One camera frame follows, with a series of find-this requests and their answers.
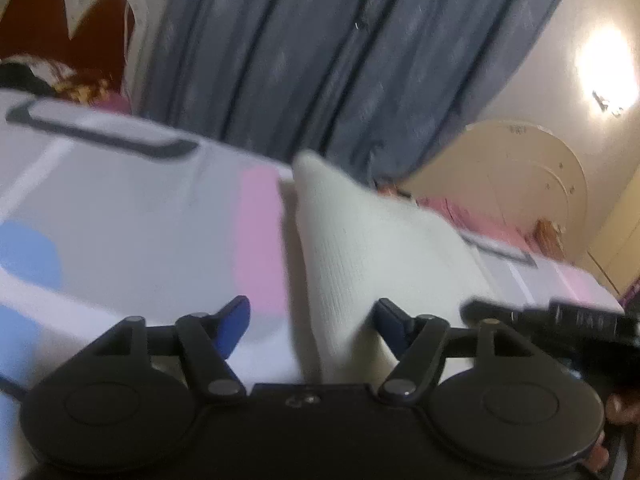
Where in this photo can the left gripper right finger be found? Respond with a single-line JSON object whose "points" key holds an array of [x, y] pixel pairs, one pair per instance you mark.
{"points": [[417, 344]]}

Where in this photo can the colourful clothes pile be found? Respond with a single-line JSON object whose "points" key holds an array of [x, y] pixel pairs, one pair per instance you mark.
{"points": [[53, 79]]}

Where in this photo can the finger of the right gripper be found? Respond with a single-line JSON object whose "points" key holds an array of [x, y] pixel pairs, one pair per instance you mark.
{"points": [[475, 312]]}

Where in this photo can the cream round headboard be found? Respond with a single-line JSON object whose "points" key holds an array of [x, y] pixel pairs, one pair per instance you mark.
{"points": [[515, 172]]}

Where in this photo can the person right hand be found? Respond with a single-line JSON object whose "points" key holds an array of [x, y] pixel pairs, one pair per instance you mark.
{"points": [[621, 410]]}

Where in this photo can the cream knit sweater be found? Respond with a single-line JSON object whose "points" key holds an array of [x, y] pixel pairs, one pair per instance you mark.
{"points": [[360, 246]]}

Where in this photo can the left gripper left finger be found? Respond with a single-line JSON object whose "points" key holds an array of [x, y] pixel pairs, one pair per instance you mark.
{"points": [[206, 342]]}

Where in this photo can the cream wardrobe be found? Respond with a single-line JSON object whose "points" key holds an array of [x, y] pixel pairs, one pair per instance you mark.
{"points": [[612, 257]]}

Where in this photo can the wall lamp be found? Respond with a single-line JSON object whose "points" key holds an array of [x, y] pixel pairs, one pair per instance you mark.
{"points": [[608, 105]]}

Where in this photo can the pink blanket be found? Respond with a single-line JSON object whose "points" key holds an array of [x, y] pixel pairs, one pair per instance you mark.
{"points": [[468, 220]]}

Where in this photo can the brown plush toy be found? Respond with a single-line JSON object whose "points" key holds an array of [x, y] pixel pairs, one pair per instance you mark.
{"points": [[549, 238]]}

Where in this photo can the patterned bed sheet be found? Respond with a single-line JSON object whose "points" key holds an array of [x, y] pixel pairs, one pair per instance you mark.
{"points": [[113, 228]]}

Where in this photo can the red white headboard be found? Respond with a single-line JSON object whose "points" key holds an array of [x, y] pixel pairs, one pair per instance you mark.
{"points": [[103, 35]]}

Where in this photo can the blue grey curtain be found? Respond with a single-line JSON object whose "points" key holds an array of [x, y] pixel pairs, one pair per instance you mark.
{"points": [[378, 87]]}

